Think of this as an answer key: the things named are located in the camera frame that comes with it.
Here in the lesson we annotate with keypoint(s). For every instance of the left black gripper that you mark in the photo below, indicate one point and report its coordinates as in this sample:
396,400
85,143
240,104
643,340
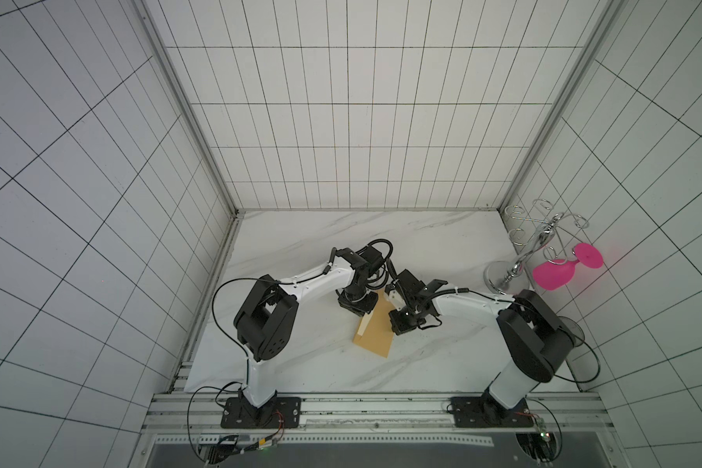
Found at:
361,309

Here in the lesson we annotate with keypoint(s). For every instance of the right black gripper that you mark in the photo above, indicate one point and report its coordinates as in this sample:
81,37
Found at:
407,319

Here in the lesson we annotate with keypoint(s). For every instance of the tan kraft envelope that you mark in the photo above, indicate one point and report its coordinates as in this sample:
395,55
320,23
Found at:
378,336

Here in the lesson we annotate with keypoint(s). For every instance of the peach lined letter paper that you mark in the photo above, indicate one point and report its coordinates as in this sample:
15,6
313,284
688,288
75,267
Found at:
364,324

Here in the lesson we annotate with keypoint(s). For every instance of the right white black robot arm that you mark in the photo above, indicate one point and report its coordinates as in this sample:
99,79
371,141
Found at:
537,339

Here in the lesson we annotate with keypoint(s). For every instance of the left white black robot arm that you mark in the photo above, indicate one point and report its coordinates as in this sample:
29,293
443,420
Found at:
265,320

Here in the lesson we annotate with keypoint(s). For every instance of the pink plastic wine glass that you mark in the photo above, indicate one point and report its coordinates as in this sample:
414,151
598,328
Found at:
552,275

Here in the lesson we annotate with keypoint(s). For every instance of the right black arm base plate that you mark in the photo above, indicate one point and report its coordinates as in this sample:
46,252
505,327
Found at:
484,412

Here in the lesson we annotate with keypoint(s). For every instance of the silver wire glass rack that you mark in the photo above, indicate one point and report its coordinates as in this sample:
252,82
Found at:
509,277

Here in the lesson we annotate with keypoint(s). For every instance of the clear glass by wall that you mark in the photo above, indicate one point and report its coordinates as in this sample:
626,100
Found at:
577,333

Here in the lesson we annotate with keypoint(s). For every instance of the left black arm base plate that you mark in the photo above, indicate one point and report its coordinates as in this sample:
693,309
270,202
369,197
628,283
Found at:
239,413

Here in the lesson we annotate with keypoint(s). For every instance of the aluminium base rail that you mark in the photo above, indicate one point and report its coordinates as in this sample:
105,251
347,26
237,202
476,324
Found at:
197,417

